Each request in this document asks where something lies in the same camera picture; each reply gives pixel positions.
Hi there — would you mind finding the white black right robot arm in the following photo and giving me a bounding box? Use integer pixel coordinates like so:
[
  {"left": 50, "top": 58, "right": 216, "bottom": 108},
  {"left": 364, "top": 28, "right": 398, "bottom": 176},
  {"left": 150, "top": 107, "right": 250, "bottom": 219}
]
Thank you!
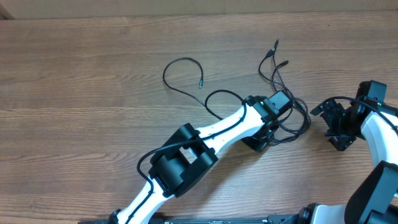
[{"left": 285, "top": 80, "right": 397, "bottom": 224}]

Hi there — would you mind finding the thin black cable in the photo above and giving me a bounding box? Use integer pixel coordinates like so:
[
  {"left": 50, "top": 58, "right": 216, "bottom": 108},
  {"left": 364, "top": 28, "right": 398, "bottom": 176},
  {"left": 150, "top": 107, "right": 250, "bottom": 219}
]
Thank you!
[{"left": 162, "top": 57, "right": 224, "bottom": 121}]

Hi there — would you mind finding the black USB cable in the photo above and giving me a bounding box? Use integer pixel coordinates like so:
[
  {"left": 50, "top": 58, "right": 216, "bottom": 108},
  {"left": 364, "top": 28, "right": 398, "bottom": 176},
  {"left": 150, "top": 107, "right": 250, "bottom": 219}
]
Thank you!
[{"left": 257, "top": 39, "right": 312, "bottom": 146}]

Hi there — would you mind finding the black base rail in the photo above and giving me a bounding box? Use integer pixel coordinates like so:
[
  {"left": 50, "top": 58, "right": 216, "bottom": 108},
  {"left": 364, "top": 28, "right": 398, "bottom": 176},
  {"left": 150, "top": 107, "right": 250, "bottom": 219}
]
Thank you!
[{"left": 77, "top": 214, "right": 299, "bottom": 224}]

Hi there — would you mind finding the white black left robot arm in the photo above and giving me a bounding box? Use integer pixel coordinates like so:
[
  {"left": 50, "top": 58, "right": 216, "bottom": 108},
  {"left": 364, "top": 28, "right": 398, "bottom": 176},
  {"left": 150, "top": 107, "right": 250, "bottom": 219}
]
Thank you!
[{"left": 108, "top": 91, "right": 292, "bottom": 223}]

